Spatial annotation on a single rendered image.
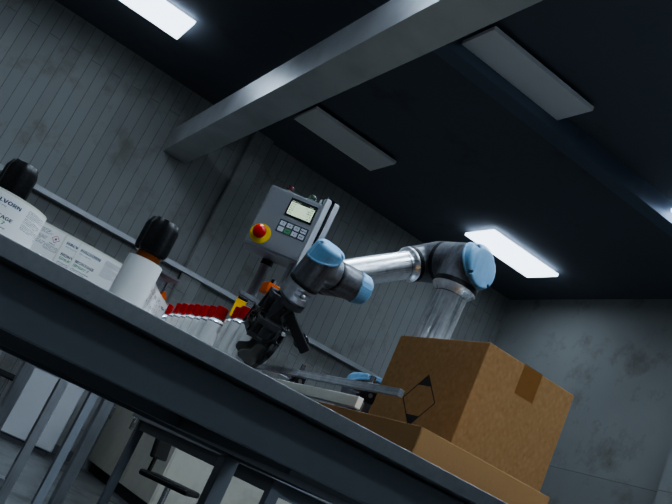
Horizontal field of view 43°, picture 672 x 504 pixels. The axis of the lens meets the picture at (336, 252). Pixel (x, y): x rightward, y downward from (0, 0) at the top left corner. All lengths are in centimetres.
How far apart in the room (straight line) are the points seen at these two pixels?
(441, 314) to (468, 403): 58
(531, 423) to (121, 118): 970
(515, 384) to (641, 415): 924
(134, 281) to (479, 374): 86
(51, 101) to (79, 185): 105
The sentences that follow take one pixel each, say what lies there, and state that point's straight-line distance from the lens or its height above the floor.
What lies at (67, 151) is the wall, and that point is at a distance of 1086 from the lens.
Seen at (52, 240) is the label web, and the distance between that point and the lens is 224.
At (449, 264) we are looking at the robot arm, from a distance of 219.
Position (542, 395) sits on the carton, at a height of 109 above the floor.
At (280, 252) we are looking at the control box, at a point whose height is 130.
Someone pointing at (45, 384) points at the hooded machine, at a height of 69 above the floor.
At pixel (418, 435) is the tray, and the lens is 116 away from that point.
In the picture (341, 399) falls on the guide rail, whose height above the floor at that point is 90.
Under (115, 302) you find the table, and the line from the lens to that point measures 94.
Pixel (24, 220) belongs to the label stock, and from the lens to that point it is 187.
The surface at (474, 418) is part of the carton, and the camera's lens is 162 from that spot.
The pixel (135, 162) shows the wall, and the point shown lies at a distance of 1103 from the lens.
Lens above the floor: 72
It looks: 16 degrees up
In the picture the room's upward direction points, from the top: 25 degrees clockwise
